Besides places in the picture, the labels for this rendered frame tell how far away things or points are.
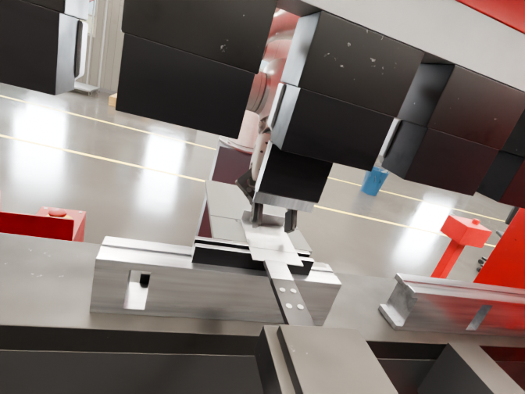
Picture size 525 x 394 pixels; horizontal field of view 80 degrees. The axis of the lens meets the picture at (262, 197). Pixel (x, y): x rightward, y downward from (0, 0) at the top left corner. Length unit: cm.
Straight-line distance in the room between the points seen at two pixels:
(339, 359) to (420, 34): 38
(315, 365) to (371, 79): 33
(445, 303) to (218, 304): 45
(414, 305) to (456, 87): 40
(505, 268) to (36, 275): 120
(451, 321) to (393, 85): 52
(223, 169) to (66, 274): 67
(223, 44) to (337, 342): 34
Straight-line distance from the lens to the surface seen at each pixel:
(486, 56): 54
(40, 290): 59
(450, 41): 50
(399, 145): 54
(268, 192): 46
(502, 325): 93
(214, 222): 56
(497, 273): 125
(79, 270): 63
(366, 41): 44
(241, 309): 55
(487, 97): 56
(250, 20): 39
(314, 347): 34
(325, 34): 41
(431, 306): 74
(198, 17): 38
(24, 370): 60
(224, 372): 61
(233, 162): 112
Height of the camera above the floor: 125
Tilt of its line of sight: 20 degrees down
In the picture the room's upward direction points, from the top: 17 degrees clockwise
